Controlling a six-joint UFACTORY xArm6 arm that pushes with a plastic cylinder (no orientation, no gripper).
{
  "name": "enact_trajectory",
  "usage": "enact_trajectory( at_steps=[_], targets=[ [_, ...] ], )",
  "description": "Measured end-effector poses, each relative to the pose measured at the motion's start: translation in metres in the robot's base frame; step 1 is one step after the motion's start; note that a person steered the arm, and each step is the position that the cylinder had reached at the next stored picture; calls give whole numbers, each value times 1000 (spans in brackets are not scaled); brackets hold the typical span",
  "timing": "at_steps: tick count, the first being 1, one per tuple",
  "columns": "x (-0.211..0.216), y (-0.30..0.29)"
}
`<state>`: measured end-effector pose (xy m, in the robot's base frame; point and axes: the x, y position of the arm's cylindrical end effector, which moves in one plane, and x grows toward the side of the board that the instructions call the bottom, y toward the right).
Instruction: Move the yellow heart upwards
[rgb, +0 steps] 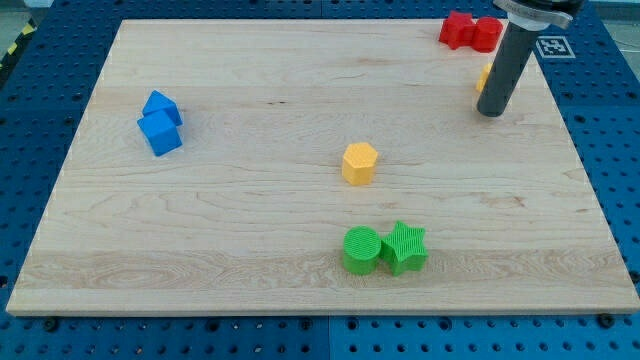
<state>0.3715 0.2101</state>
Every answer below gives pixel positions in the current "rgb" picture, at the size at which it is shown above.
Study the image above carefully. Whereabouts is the blue pentagon block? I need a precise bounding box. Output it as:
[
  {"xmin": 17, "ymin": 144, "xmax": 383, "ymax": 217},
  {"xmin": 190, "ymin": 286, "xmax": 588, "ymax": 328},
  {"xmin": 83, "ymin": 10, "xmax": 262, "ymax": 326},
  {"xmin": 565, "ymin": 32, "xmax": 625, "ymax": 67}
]
[{"xmin": 142, "ymin": 90, "xmax": 183, "ymax": 126}]

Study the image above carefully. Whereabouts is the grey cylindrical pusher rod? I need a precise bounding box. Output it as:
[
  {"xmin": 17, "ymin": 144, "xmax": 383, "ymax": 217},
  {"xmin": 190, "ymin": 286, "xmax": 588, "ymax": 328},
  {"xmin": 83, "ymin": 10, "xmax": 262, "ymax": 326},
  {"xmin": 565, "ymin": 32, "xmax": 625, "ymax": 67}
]
[{"xmin": 476, "ymin": 22, "xmax": 539, "ymax": 117}]

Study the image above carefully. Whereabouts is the red hexagon block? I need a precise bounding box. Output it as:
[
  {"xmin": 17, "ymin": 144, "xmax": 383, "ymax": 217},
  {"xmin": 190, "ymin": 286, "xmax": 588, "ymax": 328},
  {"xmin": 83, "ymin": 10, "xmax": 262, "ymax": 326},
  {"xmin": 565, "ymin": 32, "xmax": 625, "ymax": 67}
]
[{"xmin": 471, "ymin": 17, "xmax": 503, "ymax": 53}]

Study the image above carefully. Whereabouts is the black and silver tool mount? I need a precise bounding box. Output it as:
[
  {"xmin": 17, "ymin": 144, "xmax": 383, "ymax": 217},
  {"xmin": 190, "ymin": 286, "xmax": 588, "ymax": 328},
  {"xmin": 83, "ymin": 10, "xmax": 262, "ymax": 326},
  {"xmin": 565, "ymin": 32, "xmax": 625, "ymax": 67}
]
[{"xmin": 492, "ymin": 0, "xmax": 585, "ymax": 29}]

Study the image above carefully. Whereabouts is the white fiducial marker tag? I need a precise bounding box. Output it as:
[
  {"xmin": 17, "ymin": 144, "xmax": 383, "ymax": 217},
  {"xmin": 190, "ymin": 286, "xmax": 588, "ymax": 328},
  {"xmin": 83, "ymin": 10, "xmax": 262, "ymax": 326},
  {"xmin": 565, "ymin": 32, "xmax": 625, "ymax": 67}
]
[{"xmin": 535, "ymin": 35, "xmax": 575, "ymax": 59}]

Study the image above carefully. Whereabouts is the blue cube block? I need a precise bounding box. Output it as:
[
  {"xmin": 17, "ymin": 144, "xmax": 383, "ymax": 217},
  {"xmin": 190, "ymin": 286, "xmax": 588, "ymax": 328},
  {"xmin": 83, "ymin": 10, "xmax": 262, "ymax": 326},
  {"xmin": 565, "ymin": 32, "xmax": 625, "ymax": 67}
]
[{"xmin": 137, "ymin": 111, "xmax": 182, "ymax": 156}]

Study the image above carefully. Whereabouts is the green cylinder block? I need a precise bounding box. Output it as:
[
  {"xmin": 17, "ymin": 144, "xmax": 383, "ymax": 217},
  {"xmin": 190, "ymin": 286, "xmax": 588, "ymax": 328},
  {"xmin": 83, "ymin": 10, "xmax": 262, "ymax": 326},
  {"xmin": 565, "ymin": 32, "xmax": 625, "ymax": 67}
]
[{"xmin": 343, "ymin": 226, "xmax": 381, "ymax": 275}]

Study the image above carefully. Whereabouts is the yellow heart block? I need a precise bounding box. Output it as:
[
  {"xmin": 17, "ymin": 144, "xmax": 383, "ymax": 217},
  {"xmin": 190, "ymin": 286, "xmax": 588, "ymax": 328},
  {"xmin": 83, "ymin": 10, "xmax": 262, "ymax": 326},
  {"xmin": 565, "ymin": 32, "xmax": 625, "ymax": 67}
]
[{"xmin": 475, "ymin": 63, "xmax": 492, "ymax": 93}]

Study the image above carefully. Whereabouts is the green star block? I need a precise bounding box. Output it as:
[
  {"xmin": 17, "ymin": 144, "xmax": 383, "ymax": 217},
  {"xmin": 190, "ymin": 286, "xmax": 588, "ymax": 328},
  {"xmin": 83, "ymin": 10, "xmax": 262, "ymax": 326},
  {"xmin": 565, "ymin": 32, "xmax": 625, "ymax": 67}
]
[{"xmin": 380, "ymin": 221, "xmax": 429, "ymax": 276}]

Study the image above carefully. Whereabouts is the red star block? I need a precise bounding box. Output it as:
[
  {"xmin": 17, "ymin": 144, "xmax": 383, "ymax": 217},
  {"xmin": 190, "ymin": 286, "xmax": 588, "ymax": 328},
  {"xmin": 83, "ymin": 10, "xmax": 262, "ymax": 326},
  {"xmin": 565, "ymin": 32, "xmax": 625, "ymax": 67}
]
[{"xmin": 438, "ymin": 11, "xmax": 476, "ymax": 50}]

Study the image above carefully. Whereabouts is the light wooden board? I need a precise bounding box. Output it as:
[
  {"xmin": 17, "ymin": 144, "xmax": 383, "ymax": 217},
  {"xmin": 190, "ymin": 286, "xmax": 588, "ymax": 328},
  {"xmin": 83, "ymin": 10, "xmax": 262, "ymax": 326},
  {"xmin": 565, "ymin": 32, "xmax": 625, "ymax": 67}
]
[{"xmin": 7, "ymin": 20, "xmax": 639, "ymax": 316}]

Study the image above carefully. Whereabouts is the yellow hexagon block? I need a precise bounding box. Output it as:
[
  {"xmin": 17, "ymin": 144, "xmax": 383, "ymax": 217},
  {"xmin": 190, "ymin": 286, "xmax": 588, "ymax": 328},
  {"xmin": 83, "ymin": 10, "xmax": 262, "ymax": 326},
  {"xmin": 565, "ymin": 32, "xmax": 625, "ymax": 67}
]
[{"xmin": 341, "ymin": 142, "xmax": 378, "ymax": 186}]

